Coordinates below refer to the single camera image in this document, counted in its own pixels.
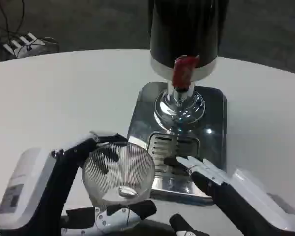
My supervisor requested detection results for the black cylindrical drink dispenser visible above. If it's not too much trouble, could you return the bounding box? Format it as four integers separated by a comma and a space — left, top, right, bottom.
147, 0, 228, 135

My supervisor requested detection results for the white power strip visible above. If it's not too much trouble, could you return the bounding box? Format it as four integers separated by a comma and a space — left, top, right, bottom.
2, 32, 46, 59

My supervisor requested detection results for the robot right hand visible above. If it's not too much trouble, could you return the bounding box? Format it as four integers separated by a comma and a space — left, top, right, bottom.
163, 155, 295, 236

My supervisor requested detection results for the black cable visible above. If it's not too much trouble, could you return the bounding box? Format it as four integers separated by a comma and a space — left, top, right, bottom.
0, 0, 26, 51

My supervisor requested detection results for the steel drip tray base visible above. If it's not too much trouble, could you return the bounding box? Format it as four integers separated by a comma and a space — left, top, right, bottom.
126, 81, 228, 205

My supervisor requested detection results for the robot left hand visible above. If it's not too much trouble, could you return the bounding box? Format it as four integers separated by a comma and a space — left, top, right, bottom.
0, 131, 158, 236

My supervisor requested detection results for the red dispenser tap handle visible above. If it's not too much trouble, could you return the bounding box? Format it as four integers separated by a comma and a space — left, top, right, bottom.
171, 54, 200, 90

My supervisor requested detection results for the clear ribbed glass cup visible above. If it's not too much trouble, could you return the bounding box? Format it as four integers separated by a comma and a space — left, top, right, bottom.
81, 142, 156, 206

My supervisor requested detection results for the slotted steel drip grid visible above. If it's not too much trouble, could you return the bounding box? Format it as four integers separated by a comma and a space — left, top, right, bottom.
147, 131, 201, 178

